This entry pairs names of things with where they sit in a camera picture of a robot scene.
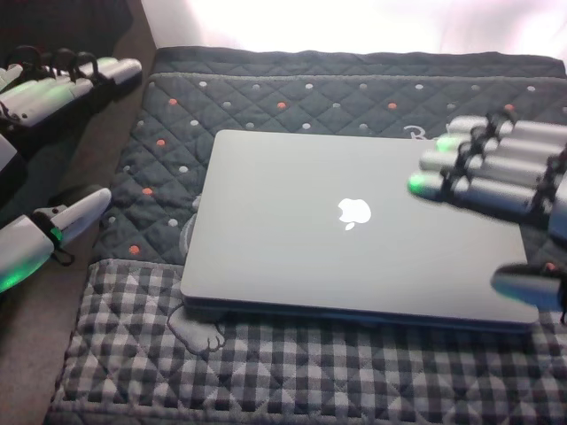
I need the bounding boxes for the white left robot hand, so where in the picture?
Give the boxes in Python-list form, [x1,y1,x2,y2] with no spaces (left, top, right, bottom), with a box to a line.
[0,43,144,296]

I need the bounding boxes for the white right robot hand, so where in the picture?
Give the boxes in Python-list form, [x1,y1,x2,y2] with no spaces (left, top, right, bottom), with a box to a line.
[406,110,567,312]

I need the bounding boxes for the silver laptop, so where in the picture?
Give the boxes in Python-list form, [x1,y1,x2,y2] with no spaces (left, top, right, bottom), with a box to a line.
[180,128,540,336]

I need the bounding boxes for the dark background cloth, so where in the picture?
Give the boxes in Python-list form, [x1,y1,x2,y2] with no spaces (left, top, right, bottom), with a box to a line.
[0,0,135,50]

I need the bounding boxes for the grey quilt with printed bear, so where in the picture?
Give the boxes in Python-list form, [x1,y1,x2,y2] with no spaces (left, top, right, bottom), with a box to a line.
[43,46,567,425]

